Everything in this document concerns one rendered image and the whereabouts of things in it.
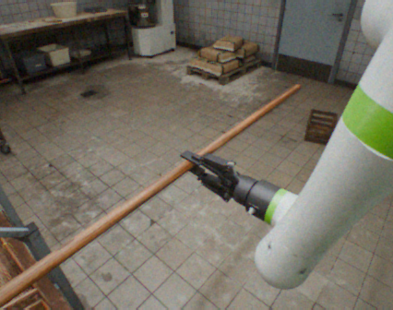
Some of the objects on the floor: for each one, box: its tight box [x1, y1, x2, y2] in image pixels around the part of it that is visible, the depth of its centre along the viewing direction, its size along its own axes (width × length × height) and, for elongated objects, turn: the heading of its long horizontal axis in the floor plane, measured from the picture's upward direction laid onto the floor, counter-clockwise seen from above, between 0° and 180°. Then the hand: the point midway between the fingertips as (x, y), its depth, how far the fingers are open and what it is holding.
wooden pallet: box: [186, 58, 262, 86], centre depth 480 cm, size 120×80×14 cm, turn 139°
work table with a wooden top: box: [0, 8, 131, 93], centre depth 465 cm, size 220×80×90 cm, turn 139°
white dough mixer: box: [126, 0, 176, 58], centre depth 531 cm, size 92×59×132 cm, turn 139°
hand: (192, 162), depth 78 cm, fingers closed on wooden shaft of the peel, 3 cm apart
